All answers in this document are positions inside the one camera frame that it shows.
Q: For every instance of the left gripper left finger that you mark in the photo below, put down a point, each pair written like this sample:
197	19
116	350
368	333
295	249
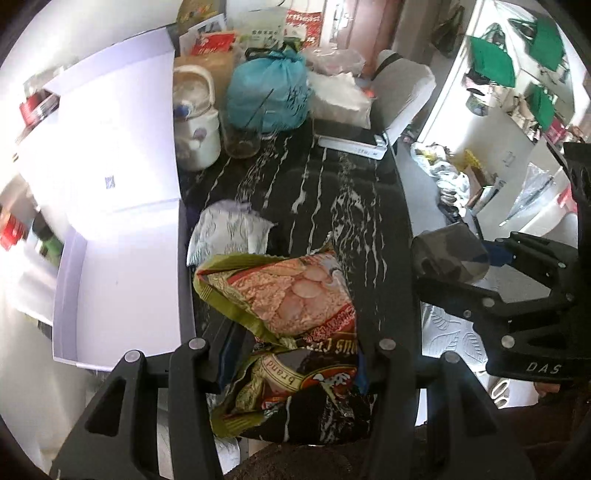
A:
116	435

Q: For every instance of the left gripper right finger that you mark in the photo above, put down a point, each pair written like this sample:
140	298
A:
466	436

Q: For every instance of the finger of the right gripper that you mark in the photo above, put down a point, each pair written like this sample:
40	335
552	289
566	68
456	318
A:
531	255
487	308

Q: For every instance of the green snack bag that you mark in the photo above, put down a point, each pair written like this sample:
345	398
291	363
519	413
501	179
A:
300	384

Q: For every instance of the white leaf-print packet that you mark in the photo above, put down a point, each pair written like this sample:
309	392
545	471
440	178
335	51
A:
227	227

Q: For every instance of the near leaf-pattern chair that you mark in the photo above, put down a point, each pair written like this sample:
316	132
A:
443	332

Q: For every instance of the leaf-pattern chair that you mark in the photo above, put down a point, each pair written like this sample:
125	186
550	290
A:
402	87
443	332

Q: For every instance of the white flat device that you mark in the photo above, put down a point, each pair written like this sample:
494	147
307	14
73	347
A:
375	152

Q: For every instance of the dark green lid jar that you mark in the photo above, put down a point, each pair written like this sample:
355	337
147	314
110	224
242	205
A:
50	242

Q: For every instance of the green hanging bag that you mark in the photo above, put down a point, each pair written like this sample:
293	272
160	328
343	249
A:
490	61

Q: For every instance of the far leaf-pattern chair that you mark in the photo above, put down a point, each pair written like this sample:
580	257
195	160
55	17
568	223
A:
402	87

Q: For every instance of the red-label spice jar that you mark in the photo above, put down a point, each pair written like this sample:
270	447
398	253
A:
12	229

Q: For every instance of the clear plastic bag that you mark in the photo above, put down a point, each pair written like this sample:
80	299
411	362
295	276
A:
337	98

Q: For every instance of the brown wooden door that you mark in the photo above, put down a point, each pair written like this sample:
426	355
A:
370	28

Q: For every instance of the lavender gift box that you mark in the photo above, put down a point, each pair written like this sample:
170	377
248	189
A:
104	164

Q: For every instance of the glass mug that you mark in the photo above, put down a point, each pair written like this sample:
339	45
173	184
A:
242	141

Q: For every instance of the cream thermos jug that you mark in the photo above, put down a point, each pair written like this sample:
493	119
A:
195	118

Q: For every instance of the red northeast shopping bag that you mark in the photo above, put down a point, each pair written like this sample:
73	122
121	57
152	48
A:
305	27

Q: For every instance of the white green food pouch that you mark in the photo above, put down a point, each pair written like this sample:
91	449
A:
262	28

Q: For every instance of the brown paper bag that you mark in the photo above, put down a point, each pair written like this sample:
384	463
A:
219	64

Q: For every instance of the teal drawstring bag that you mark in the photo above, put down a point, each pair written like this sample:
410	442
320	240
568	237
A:
269	91

